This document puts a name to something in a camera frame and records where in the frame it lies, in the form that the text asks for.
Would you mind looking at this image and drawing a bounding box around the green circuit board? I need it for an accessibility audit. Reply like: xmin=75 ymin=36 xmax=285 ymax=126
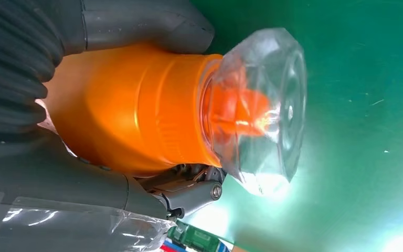
xmin=168 ymin=220 xmax=223 ymax=252

